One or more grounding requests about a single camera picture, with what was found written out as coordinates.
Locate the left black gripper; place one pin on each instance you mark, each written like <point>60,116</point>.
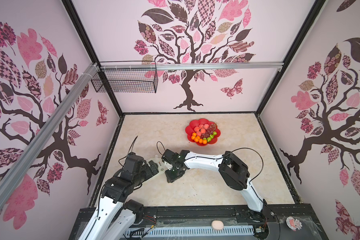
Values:
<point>149,174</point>

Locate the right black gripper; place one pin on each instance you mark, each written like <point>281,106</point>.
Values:
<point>170,178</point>

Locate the red flower-shaped fruit bowl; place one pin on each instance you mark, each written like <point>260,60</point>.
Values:
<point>195,123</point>

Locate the purple fake grape bunch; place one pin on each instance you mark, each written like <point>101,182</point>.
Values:
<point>210,130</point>

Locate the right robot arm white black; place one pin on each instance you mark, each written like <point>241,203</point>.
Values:
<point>233,170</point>

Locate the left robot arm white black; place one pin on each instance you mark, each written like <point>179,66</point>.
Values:
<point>114,214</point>

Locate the white printed snack pouch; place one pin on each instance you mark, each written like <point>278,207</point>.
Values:
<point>162,166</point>

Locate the round pink cartoon sticker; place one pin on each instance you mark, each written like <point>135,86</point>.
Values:
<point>294,224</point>

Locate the white vented cable duct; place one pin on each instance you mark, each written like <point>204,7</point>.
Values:
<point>189,232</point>

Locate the aluminium rail left wall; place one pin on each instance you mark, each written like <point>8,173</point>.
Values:
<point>16,173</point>

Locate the aluminium rail wall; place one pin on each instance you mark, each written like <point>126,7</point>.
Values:
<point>16,173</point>
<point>200,66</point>

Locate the aluminium rail back wall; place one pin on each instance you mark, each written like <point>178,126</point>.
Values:
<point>200,66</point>

